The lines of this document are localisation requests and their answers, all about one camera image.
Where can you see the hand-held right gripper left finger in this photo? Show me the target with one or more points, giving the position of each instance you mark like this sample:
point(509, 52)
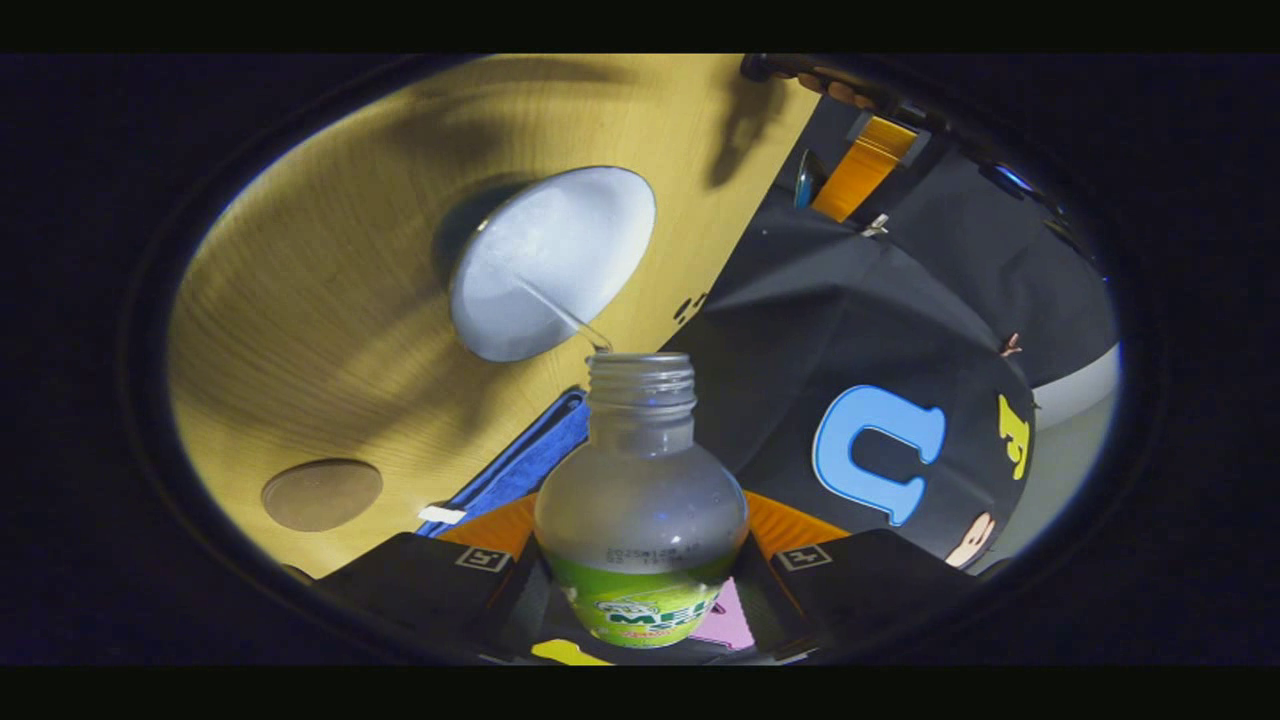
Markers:
point(430, 585)

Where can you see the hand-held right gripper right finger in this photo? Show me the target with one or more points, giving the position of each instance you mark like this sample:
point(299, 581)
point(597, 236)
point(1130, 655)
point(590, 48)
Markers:
point(860, 585)

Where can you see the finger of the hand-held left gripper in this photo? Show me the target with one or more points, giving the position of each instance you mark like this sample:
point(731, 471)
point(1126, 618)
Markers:
point(865, 165)

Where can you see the round brown coaster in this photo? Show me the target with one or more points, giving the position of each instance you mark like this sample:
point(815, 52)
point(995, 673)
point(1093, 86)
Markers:
point(322, 495)

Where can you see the silver green-label water bottle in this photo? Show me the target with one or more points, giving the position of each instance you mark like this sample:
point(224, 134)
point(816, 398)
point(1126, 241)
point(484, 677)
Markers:
point(640, 500)

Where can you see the clear water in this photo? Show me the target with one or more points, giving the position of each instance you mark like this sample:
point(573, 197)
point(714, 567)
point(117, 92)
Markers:
point(560, 310)

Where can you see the teal white-lined teacup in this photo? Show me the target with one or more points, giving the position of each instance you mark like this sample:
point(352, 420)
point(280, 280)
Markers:
point(560, 260)

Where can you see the white backdrop clip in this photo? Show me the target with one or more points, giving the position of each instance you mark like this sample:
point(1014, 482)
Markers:
point(875, 225)

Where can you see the black backdrop cloth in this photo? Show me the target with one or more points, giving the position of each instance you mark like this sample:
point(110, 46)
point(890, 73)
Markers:
point(800, 300)

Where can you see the blue folded towel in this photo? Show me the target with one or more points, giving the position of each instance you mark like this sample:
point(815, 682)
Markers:
point(530, 460)

